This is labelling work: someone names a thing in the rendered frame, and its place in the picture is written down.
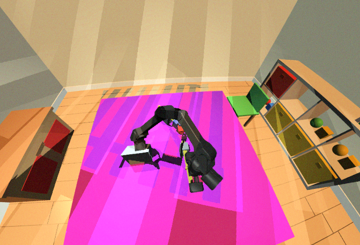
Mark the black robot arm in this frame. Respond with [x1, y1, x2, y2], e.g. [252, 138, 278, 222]
[130, 105, 223, 190]

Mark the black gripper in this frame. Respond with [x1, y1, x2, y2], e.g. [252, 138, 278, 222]
[185, 151, 204, 193]

